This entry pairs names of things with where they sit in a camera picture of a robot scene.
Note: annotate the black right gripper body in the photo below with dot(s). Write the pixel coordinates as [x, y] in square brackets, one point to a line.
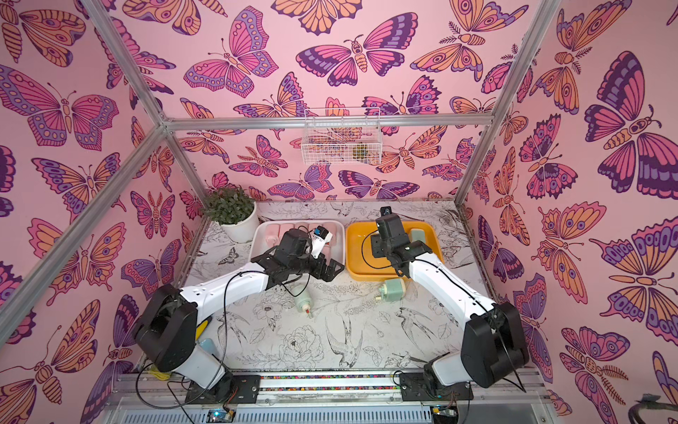
[384, 247]

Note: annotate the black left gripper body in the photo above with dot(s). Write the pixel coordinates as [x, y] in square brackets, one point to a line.
[308, 263]

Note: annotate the green sharpener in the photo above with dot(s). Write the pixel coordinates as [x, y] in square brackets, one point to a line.
[304, 303]
[418, 235]
[391, 290]

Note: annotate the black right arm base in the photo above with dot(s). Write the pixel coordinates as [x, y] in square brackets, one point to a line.
[422, 386]

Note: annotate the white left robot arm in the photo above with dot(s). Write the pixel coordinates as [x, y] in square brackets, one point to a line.
[167, 329]

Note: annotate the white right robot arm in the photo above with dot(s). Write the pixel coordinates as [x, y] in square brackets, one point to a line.
[494, 346]

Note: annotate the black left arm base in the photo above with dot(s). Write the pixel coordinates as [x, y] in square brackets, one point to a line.
[231, 389]

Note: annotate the white plastic storage box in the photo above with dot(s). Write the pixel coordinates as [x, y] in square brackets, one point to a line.
[259, 244]

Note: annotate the yellow plastic storage box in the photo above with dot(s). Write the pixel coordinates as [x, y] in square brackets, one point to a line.
[360, 262]

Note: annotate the white plastic flower pot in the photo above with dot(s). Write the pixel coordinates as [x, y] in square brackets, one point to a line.
[244, 231]

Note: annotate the green leafy plant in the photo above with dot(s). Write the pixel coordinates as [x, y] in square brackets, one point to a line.
[228, 205]

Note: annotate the yellow rubber glove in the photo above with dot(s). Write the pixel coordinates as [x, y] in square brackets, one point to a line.
[202, 327]

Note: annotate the light blue object by glove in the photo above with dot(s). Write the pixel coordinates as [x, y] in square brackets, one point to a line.
[209, 346]

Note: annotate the green circuit board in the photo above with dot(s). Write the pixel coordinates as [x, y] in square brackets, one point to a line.
[220, 416]

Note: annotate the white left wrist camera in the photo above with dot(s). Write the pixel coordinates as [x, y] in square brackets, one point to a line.
[319, 239]

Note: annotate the white wire basket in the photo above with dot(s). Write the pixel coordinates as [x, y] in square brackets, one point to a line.
[346, 136]

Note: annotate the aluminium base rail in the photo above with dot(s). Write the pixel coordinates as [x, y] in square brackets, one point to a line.
[364, 396]

